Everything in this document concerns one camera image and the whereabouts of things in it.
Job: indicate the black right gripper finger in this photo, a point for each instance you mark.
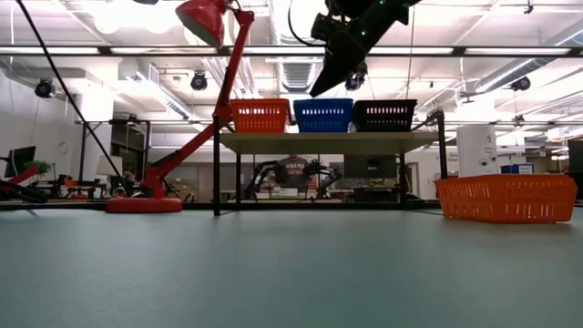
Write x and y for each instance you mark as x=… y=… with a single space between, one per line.
x=334 y=70

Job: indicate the blue plastic basket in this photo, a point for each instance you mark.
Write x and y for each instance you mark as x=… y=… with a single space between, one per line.
x=323 y=120

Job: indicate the black plastic basket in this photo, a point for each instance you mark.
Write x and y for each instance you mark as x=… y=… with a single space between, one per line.
x=385 y=120

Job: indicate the orange plastic basket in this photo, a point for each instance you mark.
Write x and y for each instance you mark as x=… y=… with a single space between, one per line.
x=259 y=119
x=501 y=196
x=259 y=100

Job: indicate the small black robot arm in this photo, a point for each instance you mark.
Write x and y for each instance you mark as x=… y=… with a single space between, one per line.
x=259 y=175
x=323 y=173

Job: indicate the wooden shelf with black legs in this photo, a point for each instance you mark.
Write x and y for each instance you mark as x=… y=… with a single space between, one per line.
x=328 y=142

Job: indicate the black ceiling spotlight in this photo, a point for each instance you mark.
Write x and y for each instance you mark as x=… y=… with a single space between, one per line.
x=44 y=88
x=199 y=81
x=357 y=82
x=520 y=83

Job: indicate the wide black monitor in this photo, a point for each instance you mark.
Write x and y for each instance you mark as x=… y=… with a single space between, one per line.
x=371 y=166

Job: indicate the person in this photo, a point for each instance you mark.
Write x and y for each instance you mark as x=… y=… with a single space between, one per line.
x=293 y=173

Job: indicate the white carton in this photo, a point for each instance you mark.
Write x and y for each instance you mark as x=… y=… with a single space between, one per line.
x=476 y=150

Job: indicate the blue bin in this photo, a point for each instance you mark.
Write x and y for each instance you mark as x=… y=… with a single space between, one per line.
x=517 y=169

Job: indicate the red desk lamp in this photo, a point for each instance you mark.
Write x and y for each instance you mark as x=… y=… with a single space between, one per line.
x=157 y=205

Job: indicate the green plant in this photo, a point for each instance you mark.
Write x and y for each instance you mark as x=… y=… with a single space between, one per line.
x=38 y=167

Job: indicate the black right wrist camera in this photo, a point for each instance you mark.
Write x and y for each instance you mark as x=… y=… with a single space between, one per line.
x=325 y=27

